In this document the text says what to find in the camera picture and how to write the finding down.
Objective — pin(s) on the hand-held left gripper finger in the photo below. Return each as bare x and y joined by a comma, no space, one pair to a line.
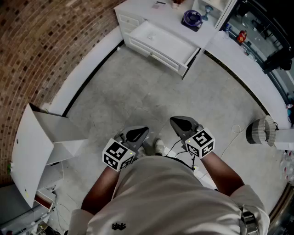
143,140
137,127

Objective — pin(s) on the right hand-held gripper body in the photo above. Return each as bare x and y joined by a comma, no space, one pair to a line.
201,143

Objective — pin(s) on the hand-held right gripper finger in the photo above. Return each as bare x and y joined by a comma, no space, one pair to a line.
180,129
186,119

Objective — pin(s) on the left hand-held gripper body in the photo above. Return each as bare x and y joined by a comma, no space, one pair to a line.
118,154

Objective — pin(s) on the white drawer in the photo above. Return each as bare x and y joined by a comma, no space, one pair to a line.
170,43

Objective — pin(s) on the person's right forearm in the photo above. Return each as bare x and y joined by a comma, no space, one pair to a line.
220,174

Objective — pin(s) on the person's left forearm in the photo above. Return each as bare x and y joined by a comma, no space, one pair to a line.
101,190

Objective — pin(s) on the person's left shoe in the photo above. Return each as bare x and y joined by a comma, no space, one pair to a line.
141,152

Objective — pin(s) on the person's shoe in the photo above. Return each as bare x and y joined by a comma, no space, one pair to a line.
159,144
141,152

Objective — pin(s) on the person's right shoe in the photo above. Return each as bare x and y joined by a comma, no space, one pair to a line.
159,144

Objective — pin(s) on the person's beige shirt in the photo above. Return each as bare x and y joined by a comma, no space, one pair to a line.
160,195

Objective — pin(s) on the red and white box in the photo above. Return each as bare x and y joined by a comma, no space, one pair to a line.
42,199

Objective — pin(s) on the white open box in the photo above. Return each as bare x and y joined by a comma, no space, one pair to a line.
29,156

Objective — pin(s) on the clear plastic bottles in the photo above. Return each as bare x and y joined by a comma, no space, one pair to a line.
287,165

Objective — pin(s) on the teal bottle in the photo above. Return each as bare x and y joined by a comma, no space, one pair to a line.
290,112

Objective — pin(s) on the red bottle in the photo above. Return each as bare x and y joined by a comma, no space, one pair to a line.
241,37

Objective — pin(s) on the black and purple fan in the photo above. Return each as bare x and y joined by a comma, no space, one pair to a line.
193,17

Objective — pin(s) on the white dresser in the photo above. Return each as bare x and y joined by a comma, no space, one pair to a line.
170,16

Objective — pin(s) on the black glass table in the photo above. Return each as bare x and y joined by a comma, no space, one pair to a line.
264,41

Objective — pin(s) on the blue goblet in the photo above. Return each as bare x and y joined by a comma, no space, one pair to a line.
208,10

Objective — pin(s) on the white shelf unit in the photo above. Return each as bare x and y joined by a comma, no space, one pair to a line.
226,13

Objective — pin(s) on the grey panel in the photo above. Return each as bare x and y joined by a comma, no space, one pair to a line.
13,202

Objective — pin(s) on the white paper card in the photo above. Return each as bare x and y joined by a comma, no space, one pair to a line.
158,5

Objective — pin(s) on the dried plant in pot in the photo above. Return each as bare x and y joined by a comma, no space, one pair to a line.
176,2

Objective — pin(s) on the white pedestal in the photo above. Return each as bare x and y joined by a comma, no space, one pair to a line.
284,137

